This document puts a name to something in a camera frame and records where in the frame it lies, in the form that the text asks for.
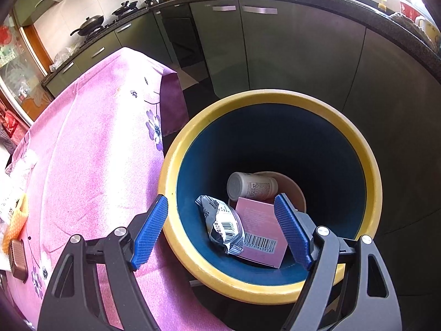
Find pink cardboard box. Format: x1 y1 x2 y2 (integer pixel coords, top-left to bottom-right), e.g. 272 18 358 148
235 197 288 268

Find white plastic bottle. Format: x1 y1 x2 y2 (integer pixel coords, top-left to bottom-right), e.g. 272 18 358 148
227 172 278 201

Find grey foil snack bag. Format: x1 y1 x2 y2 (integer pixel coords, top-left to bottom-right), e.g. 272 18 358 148
195 195 245 255

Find red instant noodle cup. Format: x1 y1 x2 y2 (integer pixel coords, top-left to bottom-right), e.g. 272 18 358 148
229 171 306 212

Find yellow blue trash bin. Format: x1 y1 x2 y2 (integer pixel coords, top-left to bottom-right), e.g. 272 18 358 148
158 90 383 305

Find green kitchen cabinets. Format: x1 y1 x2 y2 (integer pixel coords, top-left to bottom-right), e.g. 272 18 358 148
41 0 441 297

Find pink floral tablecloth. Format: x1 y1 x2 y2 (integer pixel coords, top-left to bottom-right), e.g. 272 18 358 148
1 48 225 330

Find orange foam fruit net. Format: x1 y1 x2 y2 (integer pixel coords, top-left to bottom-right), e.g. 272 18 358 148
1 194 29 254

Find brown plastic comb brush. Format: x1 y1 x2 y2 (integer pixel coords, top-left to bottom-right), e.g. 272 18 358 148
8 239 28 282

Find plastic bag on counter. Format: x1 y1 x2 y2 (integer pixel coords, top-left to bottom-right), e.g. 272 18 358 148
49 46 76 73

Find glass sliding door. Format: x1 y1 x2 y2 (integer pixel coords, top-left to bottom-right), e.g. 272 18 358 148
1 14 51 126

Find black wok with lid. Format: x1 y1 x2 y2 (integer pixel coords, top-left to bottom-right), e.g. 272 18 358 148
70 15 104 37

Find small black pot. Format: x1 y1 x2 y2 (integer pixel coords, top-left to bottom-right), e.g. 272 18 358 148
112 1 138 17

